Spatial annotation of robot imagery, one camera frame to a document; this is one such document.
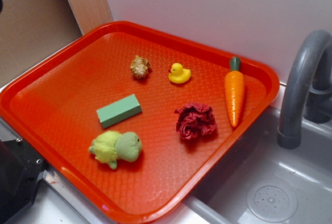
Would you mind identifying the orange plastic tray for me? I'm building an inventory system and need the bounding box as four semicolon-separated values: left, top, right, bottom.
1;22;279;223

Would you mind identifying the green plush turtle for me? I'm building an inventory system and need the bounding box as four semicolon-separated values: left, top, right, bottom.
88;131;143;170

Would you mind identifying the cardboard panel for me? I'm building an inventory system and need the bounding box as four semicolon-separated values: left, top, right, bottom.
1;0;81;86

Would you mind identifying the grey toy faucet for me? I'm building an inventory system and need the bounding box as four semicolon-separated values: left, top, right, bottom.
277;30;331;149

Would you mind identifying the orange toy carrot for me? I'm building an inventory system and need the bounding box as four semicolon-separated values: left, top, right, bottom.
224;57;245;128

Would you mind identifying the green rectangular block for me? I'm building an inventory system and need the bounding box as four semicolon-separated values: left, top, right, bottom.
96;94;142;129

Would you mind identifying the crumpled red paper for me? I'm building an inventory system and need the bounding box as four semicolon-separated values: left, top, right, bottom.
174;103;217;141

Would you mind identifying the yellow rubber duck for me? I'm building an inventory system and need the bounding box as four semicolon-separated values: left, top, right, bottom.
169;63;191;84

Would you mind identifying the grey toy sink basin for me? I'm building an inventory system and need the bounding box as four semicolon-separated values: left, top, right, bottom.
185;107;331;223

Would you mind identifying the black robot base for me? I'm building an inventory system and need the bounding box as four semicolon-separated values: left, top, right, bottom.
1;139;46;223

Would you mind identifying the wooden board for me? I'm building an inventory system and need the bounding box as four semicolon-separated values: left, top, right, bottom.
68;0;113;35

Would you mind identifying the brown seashell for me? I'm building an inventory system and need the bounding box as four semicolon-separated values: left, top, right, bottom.
130;55;151;79

